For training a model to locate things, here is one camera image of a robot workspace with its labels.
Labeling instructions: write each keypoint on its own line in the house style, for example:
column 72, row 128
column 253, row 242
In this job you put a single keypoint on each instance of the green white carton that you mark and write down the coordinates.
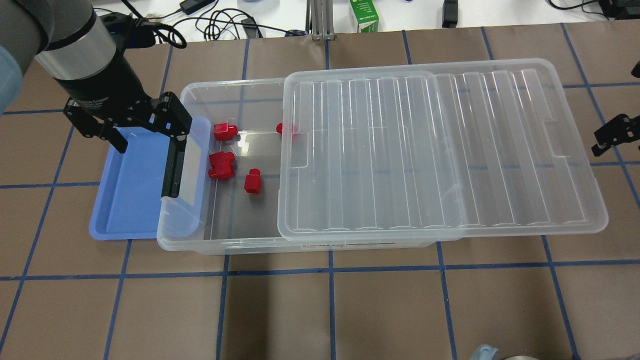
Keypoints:
column 364, row 16

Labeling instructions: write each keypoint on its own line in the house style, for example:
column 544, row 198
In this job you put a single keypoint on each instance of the red block pair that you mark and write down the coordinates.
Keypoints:
column 221, row 165

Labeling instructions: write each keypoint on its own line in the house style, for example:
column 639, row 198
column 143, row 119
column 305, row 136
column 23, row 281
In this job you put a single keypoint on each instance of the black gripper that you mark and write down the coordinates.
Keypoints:
column 102, row 89

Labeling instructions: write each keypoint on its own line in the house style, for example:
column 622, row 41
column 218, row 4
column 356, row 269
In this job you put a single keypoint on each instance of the clear plastic box lid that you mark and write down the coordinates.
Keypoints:
column 508, row 157

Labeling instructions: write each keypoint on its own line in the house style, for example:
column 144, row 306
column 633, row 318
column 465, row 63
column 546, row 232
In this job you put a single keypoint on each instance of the clear plastic storage box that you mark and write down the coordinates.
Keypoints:
column 355, row 176

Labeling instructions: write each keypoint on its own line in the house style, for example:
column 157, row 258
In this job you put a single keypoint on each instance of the blue plastic tray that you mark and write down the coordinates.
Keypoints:
column 129, row 202

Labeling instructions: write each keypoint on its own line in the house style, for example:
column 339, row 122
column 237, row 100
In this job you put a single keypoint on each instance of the aluminium frame post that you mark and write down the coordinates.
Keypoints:
column 320, row 20

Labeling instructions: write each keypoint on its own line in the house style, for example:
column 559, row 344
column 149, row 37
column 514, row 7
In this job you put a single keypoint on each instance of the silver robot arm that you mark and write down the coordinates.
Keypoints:
column 69, row 40

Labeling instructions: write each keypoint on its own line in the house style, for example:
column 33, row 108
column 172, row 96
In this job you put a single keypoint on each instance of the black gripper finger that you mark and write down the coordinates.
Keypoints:
column 622, row 129

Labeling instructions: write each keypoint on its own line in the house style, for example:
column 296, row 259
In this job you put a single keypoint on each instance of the black power adapter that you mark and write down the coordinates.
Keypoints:
column 189, row 7

